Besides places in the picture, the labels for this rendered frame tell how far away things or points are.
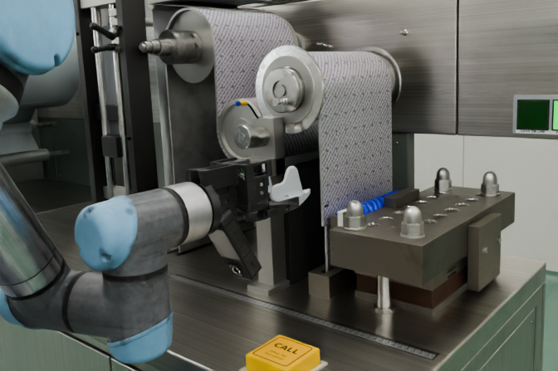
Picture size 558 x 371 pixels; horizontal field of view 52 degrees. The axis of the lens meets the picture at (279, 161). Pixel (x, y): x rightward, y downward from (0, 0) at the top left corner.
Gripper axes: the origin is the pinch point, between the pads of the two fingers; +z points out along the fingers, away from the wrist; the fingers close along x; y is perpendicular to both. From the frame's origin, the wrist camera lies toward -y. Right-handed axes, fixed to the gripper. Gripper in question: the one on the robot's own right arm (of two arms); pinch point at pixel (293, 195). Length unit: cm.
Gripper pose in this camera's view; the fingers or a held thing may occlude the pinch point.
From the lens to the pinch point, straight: 88.6
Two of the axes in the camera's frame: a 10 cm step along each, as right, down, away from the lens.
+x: -7.6, -0.5, 6.5
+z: 6.5, -1.5, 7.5
